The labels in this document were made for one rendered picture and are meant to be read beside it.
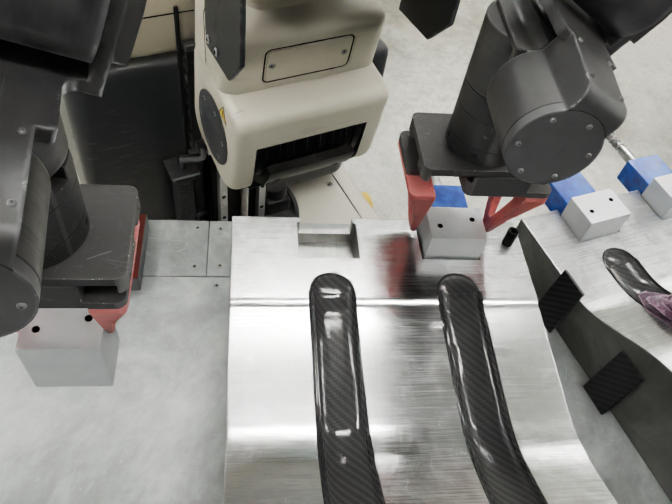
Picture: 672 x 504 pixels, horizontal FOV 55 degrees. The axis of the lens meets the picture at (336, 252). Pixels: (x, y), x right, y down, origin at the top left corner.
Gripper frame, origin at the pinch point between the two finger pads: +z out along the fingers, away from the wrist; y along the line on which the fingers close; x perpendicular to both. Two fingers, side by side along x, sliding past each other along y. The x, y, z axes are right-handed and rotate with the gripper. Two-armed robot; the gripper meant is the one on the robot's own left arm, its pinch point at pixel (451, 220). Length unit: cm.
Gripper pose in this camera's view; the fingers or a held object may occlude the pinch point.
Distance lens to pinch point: 57.4
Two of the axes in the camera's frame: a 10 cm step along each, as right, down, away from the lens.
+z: -1.2, 6.2, 7.7
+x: -0.8, -7.8, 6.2
